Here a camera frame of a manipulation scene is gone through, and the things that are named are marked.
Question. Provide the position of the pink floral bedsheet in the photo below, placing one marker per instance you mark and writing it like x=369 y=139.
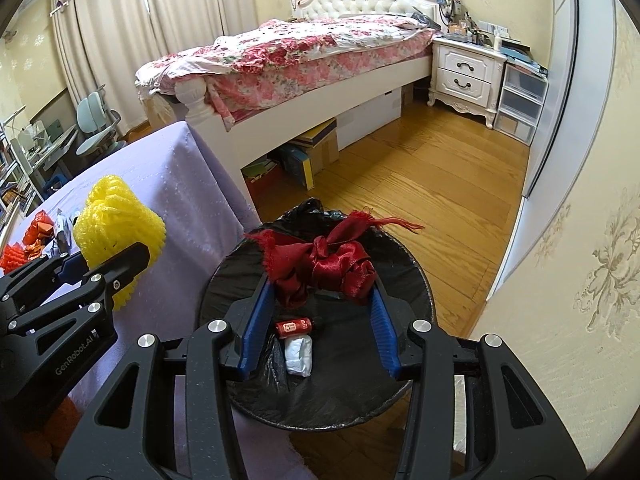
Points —
x=350 y=67

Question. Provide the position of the dark blue box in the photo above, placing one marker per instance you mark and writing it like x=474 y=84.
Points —
x=300 y=170

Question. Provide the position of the small white bottle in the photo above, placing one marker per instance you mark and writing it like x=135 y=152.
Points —
x=497 y=40

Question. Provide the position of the yellow foam fruit net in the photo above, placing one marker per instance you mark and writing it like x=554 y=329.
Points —
x=115 y=220

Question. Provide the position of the black bag lined trash bin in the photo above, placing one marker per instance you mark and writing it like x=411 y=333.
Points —
x=340 y=385

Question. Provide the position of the white study desk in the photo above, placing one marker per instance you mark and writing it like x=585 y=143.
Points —
x=50 y=145

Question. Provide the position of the beige curtain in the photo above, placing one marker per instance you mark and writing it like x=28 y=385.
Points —
x=100 y=35
x=200 y=0

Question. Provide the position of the dark red satin ribbon bow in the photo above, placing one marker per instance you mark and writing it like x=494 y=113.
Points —
x=330 y=265

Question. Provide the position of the clutter of small items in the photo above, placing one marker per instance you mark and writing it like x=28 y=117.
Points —
x=470 y=27

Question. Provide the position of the white storage box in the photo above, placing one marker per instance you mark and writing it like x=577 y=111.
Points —
x=370 y=120

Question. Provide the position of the red box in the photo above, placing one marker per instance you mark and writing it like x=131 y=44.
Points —
x=265 y=182

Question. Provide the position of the floral quilt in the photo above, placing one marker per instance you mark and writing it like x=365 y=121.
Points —
x=300 y=45

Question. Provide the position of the orange plastic bag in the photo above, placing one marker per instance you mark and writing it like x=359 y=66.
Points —
x=37 y=225

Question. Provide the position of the silver foil wrapper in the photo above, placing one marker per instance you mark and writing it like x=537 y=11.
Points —
x=62 y=232

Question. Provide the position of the orange paper roll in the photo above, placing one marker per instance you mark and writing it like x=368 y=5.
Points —
x=11 y=258

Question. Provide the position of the clear plastic drawer unit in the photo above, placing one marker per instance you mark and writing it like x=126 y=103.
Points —
x=520 y=105

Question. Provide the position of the white nightstand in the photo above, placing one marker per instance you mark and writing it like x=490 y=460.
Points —
x=465 y=67

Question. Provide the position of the cardboard box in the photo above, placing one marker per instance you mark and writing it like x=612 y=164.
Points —
x=325 y=152

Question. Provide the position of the purple tablecloth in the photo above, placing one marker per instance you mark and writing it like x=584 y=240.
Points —
x=165 y=185

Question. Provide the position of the crumpled white paper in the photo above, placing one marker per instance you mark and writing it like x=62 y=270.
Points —
x=300 y=355

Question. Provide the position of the small red cylinder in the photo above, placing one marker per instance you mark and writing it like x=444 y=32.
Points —
x=292 y=327

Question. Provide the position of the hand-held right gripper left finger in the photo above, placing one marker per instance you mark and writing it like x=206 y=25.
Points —
x=257 y=316

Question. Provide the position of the white sliding wardrobe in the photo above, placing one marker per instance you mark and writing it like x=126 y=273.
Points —
x=565 y=85

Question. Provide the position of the stack of books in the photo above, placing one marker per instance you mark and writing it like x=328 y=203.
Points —
x=520 y=52

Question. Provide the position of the light blue office chair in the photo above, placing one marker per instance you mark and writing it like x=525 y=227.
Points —
x=92 y=110

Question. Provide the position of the white desk lamp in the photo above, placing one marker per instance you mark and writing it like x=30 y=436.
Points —
x=15 y=112

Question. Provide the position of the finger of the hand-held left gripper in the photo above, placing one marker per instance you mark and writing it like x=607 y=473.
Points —
x=70 y=267
x=127 y=257

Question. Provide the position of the white bookshelf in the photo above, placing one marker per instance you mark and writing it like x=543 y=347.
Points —
x=12 y=180

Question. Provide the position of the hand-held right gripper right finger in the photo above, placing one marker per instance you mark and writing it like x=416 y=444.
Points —
x=382 y=326

